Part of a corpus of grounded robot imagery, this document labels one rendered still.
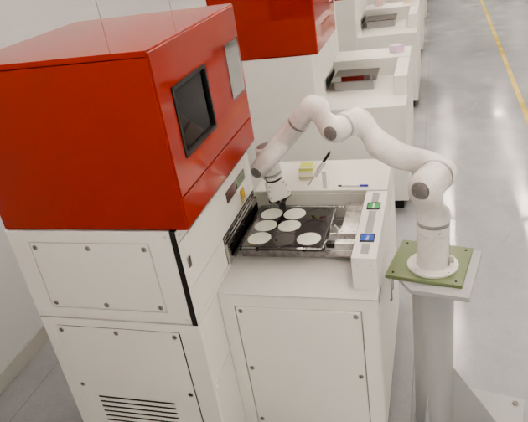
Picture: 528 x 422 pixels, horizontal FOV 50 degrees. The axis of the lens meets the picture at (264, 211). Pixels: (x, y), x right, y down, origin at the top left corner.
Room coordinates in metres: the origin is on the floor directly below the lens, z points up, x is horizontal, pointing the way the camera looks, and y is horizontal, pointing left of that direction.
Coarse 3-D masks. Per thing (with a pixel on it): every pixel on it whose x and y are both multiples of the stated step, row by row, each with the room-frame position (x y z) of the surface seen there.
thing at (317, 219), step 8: (264, 208) 2.36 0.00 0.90; (288, 208) 2.32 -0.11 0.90; (304, 208) 2.29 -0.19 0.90; (312, 208) 2.28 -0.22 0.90; (320, 208) 2.27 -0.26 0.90; (328, 208) 2.25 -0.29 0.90; (280, 216) 2.26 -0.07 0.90; (304, 216) 2.22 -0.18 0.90; (312, 216) 2.21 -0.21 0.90; (320, 216) 2.20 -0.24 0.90; (328, 216) 2.18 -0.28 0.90; (304, 224) 2.15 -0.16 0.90; (312, 224) 2.13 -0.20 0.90; (320, 224) 2.12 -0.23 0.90; (328, 224) 2.11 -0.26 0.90; (248, 232) 2.16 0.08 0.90; (256, 232) 2.15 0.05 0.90; (272, 232) 2.12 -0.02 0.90; (280, 232) 2.11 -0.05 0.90; (288, 232) 2.10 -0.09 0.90; (296, 232) 2.09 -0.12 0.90; (304, 232) 2.08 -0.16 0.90; (312, 232) 2.07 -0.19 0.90; (320, 232) 2.06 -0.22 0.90; (272, 240) 2.05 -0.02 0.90; (280, 240) 2.04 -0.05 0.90; (288, 240) 2.03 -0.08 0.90; (296, 240) 2.02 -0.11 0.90; (320, 240) 1.99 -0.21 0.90
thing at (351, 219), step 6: (348, 216) 2.19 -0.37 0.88; (354, 216) 2.18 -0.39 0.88; (348, 222) 2.14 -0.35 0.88; (354, 222) 2.13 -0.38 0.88; (342, 228) 2.10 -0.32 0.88; (348, 228) 2.09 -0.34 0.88; (354, 228) 2.08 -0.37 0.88; (336, 252) 1.93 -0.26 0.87; (342, 252) 1.92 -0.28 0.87; (348, 252) 1.91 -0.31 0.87
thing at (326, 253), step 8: (272, 256) 2.05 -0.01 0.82; (280, 256) 2.04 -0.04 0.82; (288, 256) 2.03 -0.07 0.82; (296, 256) 2.02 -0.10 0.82; (304, 256) 2.01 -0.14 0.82; (312, 256) 2.00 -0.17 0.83; (320, 256) 1.99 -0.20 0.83; (328, 256) 1.97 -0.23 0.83; (336, 256) 1.96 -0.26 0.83; (344, 256) 1.95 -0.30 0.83
